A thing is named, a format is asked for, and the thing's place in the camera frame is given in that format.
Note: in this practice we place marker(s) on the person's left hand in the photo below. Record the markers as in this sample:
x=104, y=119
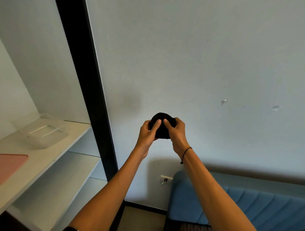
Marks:
x=144, y=138

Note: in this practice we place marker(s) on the person's right hand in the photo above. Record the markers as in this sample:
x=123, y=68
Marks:
x=178, y=138

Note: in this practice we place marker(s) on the person's right thumb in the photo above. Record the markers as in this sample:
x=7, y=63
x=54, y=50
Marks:
x=169, y=123

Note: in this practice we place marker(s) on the person's left thumb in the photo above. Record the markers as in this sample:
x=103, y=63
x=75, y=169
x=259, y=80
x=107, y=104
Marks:
x=156, y=125

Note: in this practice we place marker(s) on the black sock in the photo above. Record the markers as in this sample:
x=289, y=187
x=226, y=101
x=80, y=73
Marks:
x=162, y=128

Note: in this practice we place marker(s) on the person's left forearm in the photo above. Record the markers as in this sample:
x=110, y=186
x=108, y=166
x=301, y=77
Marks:
x=109, y=192

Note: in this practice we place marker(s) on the person's right forearm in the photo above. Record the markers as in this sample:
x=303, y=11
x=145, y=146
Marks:
x=212, y=192

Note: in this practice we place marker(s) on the black skirting board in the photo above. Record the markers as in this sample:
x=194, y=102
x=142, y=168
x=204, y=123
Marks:
x=145, y=207

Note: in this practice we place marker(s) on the clear plastic container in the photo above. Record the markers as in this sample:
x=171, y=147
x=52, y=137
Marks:
x=44, y=132

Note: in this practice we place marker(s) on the white shelf unit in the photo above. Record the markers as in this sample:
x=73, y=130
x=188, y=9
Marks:
x=47, y=166

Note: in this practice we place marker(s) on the black wristwatch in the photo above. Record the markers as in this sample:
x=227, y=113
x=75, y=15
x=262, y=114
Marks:
x=70, y=229

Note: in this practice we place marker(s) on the pink flat board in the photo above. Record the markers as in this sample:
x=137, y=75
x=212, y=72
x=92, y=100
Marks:
x=9, y=166

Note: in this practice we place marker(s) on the white wall socket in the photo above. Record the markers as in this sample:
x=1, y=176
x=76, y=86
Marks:
x=166, y=180

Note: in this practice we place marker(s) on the black shelf frame post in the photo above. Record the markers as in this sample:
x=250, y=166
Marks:
x=88, y=90

